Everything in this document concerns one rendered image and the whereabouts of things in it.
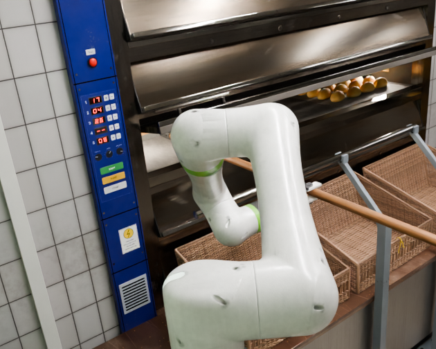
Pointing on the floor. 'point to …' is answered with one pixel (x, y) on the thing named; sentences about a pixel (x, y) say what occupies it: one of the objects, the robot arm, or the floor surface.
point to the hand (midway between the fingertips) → (312, 192)
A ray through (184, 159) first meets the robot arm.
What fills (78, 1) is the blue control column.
